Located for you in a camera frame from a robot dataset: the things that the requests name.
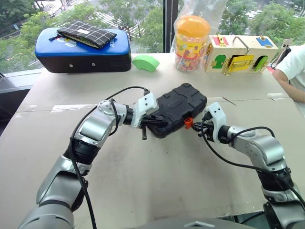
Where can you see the dark window frame post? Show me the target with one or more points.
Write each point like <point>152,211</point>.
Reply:
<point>171,23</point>

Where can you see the black plastic tool case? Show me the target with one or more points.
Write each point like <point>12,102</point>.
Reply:
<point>181,105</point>

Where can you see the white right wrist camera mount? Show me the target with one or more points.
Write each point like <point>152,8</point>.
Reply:
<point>218,114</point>

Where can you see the clear plastic bag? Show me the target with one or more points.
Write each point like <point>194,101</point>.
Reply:
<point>215,12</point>

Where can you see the orange tool case latch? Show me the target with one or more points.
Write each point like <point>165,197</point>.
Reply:
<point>188,122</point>

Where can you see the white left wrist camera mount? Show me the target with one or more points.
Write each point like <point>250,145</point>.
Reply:
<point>145,105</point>

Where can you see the wooden lock puzzle box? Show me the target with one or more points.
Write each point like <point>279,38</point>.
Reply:
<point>238,47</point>

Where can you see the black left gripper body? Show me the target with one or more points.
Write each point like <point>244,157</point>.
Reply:
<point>148,121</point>

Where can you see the person's bare forearm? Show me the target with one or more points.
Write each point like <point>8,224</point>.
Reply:
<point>289,87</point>

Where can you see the blue black padded case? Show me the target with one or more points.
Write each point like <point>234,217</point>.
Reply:
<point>83,62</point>

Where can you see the green curved foam block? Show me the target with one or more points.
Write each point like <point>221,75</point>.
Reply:
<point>145,62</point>

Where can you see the person in white shirt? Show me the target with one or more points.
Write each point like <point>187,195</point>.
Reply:
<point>295,64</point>

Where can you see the black white checkered pouch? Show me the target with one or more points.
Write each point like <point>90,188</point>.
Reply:
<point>88,33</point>

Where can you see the clear jar with orange lid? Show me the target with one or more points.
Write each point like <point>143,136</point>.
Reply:
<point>191,45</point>

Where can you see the dark side furniture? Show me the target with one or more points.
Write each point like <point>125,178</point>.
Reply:
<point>10,102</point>

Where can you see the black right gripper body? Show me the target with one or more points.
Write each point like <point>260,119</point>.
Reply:
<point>209,126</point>

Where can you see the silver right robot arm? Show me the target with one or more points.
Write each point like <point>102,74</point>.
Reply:
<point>262,148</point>

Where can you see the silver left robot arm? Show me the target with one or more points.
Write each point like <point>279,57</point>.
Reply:
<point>95,126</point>

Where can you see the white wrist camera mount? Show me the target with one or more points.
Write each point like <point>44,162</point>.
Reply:
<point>218,114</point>
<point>145,105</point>

